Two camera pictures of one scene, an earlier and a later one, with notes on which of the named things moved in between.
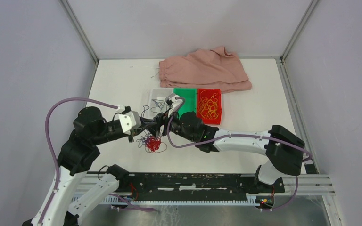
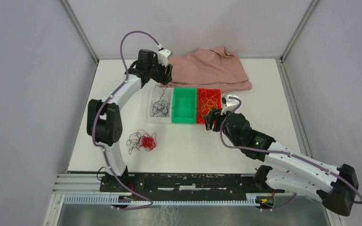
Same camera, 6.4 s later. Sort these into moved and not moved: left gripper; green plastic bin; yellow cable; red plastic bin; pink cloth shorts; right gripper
Moved: right gripper; left gripper
Not moved: yellow cable; green plastic bin; red plastic bin; pink cloth shorts
